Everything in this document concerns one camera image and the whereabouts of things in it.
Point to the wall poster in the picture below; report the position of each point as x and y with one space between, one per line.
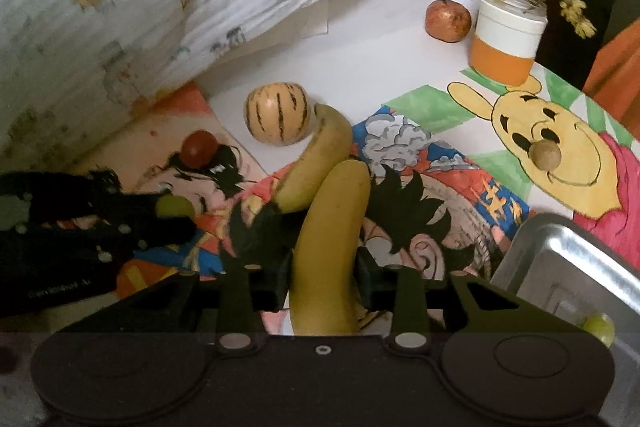
617 72

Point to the metal tray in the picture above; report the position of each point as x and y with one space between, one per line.
590 267

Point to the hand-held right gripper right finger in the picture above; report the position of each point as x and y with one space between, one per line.
370 283

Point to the small brown longan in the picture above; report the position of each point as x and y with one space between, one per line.
546 155

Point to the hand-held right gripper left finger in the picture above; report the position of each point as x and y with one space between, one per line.
275 283

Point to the yellow bear cartoon drawing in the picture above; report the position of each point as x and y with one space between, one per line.
540 127

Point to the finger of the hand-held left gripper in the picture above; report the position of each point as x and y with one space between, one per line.
145 203
160 234

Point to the orange and white glass jar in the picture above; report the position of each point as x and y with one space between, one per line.
505 42

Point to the orange-clothed children drawing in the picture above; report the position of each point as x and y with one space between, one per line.
165 127

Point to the striped pepino melon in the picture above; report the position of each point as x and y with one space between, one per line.
277 114

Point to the short yellow banana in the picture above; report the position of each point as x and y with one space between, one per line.
315 157

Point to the green grape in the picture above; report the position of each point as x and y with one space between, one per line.
175 207
598 329

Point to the red cherry tomato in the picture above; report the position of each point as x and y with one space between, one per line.
198 149

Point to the long yellow banana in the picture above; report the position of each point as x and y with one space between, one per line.
327 252

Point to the red apple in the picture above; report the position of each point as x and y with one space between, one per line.
448 21

